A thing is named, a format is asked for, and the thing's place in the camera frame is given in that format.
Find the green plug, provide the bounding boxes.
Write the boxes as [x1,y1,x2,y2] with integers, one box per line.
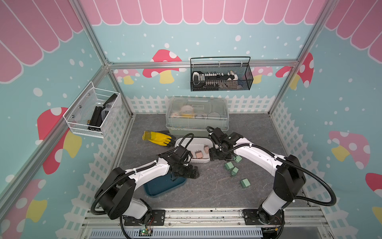
[224,162,235,171]
[230,167,239,177]
[234,155,242,163]
[240,178,251,189]

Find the pink plug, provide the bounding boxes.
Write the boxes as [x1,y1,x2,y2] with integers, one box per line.
[204,145,210,154]
[195,150,204,159]

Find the white rectangular tray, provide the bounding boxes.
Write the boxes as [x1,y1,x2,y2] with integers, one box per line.
[181,137,212,163]

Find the teal rectangular tray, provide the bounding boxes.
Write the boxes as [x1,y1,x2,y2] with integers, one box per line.
[144,173,187,198]

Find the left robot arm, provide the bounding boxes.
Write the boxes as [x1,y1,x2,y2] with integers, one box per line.
[90,133,200,239]

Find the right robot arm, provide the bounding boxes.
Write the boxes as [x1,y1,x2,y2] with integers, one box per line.
[206,126,337,225]

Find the clear lidded storage box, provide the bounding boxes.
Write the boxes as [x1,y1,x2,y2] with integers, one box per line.
[166,97,229,137]

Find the yellow rubber glove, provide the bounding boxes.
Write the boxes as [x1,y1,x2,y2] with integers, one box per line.
[142,131,166,145]

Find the items in black basket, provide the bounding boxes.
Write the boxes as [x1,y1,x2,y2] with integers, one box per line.
[191,71,239,91]

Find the black object in white basket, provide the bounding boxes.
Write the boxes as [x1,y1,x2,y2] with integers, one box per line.
[88,94,117,132]

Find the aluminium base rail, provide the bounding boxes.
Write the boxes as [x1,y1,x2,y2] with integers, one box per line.
[77,207,334,239]

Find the black wire wall basket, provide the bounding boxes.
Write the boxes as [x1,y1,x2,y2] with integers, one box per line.
[190,56,254,92]

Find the white wire wall basket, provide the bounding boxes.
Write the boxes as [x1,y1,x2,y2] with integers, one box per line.
[63,82,122,138]

